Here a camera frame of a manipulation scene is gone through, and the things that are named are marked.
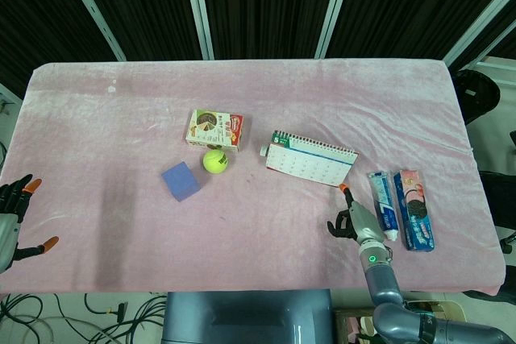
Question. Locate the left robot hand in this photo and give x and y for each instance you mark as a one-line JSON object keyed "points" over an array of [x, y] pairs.
{"points": [[9, 215]]}

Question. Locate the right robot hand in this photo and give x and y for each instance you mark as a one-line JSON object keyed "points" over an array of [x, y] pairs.
{"points": [[360, 219]]}

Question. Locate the spiral desk calendar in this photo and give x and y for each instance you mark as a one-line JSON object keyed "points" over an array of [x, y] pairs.
{"points": [[310, 158]]}

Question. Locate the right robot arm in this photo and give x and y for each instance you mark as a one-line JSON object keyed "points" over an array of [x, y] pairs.
{"points": [[407, 303]]}

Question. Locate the blue white toothpaste tube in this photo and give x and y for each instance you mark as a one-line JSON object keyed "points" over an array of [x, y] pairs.
{"points": [[384, 205]]}

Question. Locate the blue pink cookie box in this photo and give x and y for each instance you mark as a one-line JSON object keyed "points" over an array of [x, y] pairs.
{"points": [[414, 209]]}

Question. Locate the pink velvet tablecloth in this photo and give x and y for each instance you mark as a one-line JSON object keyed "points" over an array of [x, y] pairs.
{"points": [[225, 215]]}

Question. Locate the grey robot torso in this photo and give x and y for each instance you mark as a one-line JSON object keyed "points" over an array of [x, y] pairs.
{"points": [[248, 316]]}

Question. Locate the yellow tennis ball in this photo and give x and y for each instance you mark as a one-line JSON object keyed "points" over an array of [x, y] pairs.
{"points": [[215, 161]]}

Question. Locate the black office chair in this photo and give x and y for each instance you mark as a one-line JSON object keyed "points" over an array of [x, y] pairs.
{"points": [[475, 94]]}

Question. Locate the snack box with pie picture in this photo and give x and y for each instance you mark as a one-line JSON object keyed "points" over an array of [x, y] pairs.
{"points": [[215, 130]]}

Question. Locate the blue cube block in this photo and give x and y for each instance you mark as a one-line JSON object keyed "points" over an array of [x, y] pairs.
{"points": [[181, 181]]}

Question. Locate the white partition frame post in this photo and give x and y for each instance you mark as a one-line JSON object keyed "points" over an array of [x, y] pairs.
{"points": [[479, 17], [197, 7], [90, 7], [334, 7]]}

